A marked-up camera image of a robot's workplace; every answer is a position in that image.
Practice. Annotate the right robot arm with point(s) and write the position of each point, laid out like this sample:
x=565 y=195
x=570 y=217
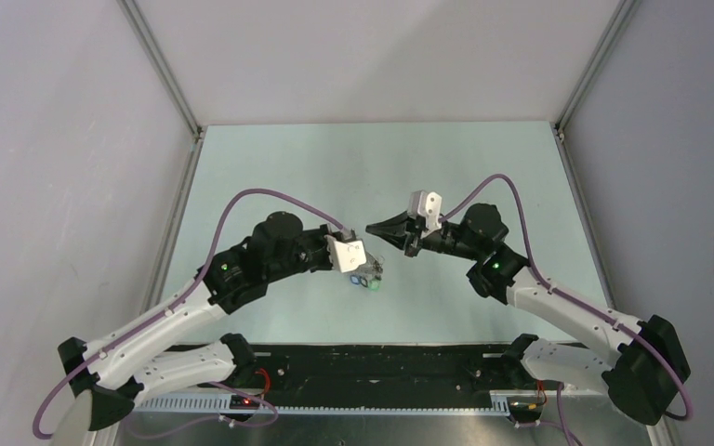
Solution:
x=639 y=365

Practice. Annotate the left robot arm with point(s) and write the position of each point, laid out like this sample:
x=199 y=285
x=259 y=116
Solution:
x=135 y=363

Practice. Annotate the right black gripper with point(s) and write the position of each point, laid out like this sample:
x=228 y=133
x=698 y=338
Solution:
x=402 y=231

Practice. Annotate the right aluminium frame post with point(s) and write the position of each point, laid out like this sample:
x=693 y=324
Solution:
x=611 y=35

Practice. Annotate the large metal key ring disc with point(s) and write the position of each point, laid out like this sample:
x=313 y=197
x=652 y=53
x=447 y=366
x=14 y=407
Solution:
x=372 y=269

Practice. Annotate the left aluminium frame post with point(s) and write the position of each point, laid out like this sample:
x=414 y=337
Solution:
x=145 y=35

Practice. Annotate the aluminium frame post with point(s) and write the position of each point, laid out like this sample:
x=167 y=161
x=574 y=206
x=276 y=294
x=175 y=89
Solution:
x=145 y=35
x=611 y=35

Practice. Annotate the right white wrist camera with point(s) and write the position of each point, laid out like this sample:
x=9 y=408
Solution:
x=426 y=205

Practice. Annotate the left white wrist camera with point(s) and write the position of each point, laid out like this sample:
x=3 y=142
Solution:
x=346 y=256

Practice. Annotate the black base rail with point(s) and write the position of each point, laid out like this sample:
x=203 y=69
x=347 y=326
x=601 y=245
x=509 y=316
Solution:
x=385 y=377

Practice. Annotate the white slotted cable duct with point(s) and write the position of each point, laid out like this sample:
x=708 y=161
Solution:
x=226 y=404

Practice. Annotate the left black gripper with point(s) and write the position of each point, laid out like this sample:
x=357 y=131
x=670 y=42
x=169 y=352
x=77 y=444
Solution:
x=320 y=233

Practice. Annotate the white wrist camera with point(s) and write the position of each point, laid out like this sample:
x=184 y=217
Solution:
x=346 y=256
x=426 y=205

